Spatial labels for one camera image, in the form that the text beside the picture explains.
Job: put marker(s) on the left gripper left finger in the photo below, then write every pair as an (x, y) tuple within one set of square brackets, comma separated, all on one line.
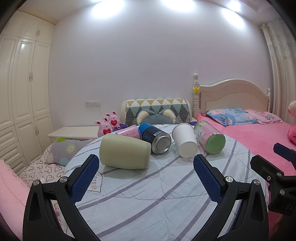
[(40, 221)]

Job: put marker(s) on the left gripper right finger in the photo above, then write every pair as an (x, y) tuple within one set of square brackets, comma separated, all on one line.
[(251, 221)]

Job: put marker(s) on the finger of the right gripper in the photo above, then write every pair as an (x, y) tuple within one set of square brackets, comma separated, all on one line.
[(285, 152), (281, 187)]

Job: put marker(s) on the green plastic cup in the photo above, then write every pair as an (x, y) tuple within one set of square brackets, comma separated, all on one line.
[(124, 152)]

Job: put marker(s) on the white paper cup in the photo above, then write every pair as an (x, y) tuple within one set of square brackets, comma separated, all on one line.
[(185, 140)]

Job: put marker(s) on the pink cup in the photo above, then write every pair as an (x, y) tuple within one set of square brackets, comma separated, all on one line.
[(131, 131)]

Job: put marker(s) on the pink bed blanket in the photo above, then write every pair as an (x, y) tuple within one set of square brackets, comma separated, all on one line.
[(259, 139)]

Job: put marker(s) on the pink blanket left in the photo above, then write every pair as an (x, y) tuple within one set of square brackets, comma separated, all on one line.
[(14, 194)]

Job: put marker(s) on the pink cartoon pillow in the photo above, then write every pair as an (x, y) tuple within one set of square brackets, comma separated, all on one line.
[(264, 117)]

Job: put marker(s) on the heart patterned sheet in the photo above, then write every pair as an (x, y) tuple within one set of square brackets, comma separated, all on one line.
[(40, 169)]

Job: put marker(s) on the blue cartoon pillow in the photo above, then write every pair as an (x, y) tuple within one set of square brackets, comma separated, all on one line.
[(231, 117)]

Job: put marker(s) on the grey flower pillow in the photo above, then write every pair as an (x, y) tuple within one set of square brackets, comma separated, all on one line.
[(63, 150)]

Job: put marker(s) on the pink green-lidded canister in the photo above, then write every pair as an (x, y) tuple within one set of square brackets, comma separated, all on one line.
[(209, 137)]

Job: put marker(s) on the cream wooden headboard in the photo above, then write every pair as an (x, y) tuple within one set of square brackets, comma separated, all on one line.
[(229, 93)]

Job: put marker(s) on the striped white quilt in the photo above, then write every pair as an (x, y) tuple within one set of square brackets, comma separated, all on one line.
[(167, 201)]

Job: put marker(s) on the white nightstand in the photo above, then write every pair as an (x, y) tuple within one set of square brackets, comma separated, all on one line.
[(75, 132)]

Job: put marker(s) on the white curtain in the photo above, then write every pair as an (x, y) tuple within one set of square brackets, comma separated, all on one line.
[(281, 46)]

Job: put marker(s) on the yellow star sticker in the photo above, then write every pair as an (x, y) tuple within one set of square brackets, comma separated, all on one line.
[(196, 89)]

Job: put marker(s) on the pink bunny toy front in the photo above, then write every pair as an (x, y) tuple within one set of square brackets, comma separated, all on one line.
[(105, 127)]

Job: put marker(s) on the pink bunny toy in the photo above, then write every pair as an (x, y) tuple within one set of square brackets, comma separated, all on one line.
[(113, 119), (105, 127)]

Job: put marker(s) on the triangle patterned cushion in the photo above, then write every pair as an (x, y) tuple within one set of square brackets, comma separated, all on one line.
[(131, 108)]

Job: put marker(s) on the blue metal can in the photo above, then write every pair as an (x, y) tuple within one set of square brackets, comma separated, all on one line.
[(159, 140)]

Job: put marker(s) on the pink bunny toy rear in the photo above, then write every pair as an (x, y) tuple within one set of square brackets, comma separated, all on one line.
[(113, 119)]

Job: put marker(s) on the grey plush toy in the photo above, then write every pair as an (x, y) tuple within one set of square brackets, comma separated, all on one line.
[(166, 116)]

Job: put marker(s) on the cream wardrobe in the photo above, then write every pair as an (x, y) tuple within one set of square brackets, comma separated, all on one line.
[(25, 109)]

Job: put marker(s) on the wall socket panel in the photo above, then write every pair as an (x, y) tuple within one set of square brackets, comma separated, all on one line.
[(93, 104)]

